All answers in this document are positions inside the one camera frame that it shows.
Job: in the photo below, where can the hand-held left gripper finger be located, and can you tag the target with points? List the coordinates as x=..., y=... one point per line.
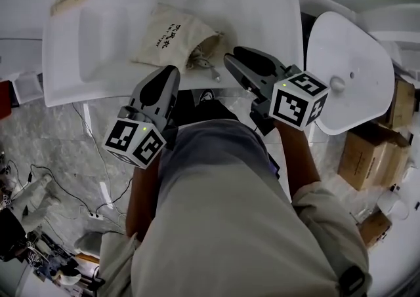
x=157, y=92
x=176, y=99

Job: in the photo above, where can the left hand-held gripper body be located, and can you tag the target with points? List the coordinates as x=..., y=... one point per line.
x=131, y=138

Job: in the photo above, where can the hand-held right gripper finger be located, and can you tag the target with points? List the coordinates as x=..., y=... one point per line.
x=256, y=59
x=244, y=74

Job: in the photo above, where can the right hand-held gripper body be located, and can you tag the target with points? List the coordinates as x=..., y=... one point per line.
x=288, y=105

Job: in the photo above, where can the person's left forearm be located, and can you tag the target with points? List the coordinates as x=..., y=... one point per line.
x=142, y=197

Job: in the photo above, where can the person's right forearm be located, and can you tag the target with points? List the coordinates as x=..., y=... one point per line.
x=298, y=164

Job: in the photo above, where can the person's black white shoe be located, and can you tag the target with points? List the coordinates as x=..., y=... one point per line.
x=206, y=95

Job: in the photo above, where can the dark phone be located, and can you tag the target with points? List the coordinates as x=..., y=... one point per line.
x=275, y=164

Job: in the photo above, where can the person's grey shirt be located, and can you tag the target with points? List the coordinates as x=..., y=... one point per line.
x=216, y=154

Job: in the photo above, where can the white freestanding basin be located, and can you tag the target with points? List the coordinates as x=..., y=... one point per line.
x=348, y=59

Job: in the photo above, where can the white power strip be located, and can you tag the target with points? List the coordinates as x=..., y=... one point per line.
x=96, y=215

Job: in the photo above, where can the large cardboard box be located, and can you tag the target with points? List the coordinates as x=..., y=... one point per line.
x=367, y=158

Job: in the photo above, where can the white vanity cabinet with sink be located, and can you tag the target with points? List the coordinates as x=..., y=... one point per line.
x=65, y=69

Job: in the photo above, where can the white box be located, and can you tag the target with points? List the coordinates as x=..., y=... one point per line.
x=28, y=89

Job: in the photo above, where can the red box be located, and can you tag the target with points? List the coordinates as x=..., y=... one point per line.
x=8, y=99

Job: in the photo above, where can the white round lid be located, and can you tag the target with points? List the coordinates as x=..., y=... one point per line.
x=392, y=205

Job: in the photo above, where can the person's beige jacket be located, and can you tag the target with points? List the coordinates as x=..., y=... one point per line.
x=236, y=240

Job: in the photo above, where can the small cardboard box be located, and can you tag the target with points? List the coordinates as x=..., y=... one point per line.
x=375, y=230

